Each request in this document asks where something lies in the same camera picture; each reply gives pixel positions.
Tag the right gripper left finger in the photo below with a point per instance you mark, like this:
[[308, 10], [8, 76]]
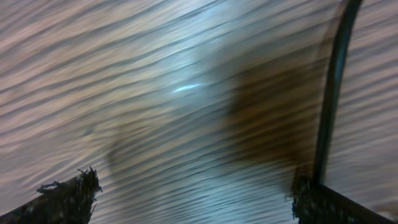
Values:
[[70, 202]]

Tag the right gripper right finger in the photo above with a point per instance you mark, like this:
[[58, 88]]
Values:
[[318, 204]]

